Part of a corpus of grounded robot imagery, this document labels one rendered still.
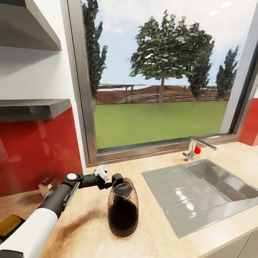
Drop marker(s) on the countertop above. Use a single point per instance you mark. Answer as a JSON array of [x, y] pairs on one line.
[[83, 231]]

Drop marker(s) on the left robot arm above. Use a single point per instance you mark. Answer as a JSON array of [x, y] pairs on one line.
[[29, 239]]

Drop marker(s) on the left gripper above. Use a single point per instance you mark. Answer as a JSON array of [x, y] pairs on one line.
[[98, 181]]

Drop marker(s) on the fixed window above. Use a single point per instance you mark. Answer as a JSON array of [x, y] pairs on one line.
[[149, 75]]

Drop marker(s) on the drop in sink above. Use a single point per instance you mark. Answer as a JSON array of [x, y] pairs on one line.
[[197, 194]]

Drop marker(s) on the coffee cup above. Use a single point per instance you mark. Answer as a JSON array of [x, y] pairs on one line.
[[104, 167]]

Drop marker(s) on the electric kettle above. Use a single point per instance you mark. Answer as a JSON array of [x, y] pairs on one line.
[[123, 207]]

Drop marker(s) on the bottle of coffee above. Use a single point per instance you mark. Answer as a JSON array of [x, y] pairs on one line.
[[9, 226]]

